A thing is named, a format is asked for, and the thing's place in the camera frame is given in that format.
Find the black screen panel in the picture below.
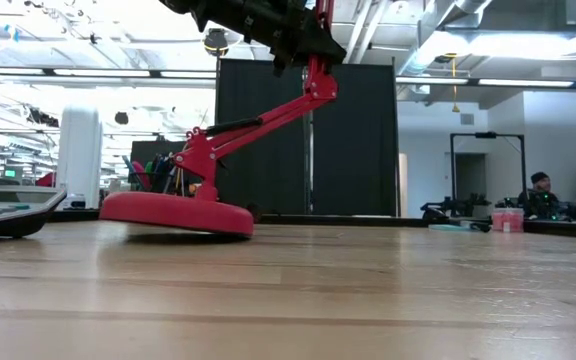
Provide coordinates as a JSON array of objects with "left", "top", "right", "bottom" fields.
[{"left": 130, "top": 139, "right": 207, "bottom": 174}]

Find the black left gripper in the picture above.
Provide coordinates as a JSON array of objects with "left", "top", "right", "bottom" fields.
[{"left": 157, "top": 0, "right": 348, "bottom": 76}]

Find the black robot equipment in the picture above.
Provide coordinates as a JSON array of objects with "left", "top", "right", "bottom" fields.
[{"left": 420, "top": 193, "right": 492, "bottom": 222}]

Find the black mesh pen cup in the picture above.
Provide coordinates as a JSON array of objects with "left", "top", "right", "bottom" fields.
[{"left": 128, "top": 171, "right": 192, "bottom": 197}]

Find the blue pen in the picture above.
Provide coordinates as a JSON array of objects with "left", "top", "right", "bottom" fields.
[{"left": 121, "top": 154, "right": 140, "bottom": 192}]

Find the black ceiling dome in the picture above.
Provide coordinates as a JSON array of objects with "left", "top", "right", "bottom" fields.
[{"left": 203, "top": 27, "right": 230, "bottom": 57}]

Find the pink plastic cup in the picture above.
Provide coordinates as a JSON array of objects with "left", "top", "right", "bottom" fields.
[{"left": 490, "top": 207, "right": 525, "bottom": 234}]

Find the red articulated desk lamp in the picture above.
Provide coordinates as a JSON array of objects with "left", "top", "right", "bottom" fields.
[{"left": 99, "top": 0, "right": 340, "bottom": 239}]

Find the silver desk calculator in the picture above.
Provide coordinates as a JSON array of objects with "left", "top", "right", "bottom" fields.
[{"left": 0, "top": 185, "right": 68, "bottom": 239}]

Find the red pen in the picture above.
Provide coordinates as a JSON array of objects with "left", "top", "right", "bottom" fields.
[{"left": 131, "top": 160, "right": 152, "bottom": 192}]

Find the blue sticky notepad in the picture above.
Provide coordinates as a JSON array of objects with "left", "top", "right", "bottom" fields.
[{"left": 427, "top": 223, "right": 484, "bottom": 233}]

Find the white round column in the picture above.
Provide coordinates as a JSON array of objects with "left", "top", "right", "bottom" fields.
[{"left": 56, "top": 104, "right": 104, "bottom": 210}]

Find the black partition panel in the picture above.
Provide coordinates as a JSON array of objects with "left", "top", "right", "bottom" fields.
[{"left": 216, "top": 58, "right": 400, "bottom": 217}]

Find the yellow hanging pendant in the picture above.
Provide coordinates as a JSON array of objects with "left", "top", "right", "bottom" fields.
[{"left": 446, "top": 52, "right": 462, "bottom": 114}]

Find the black metal stand frame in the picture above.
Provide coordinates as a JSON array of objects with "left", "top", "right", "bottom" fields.
[{"left": 449, "top": 131, "right": 528, "bottom": 214}]

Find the person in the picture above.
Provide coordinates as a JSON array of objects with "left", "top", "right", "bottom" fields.
[{"left": 516, "top": 171, "right": 565, "bottom": 220}]

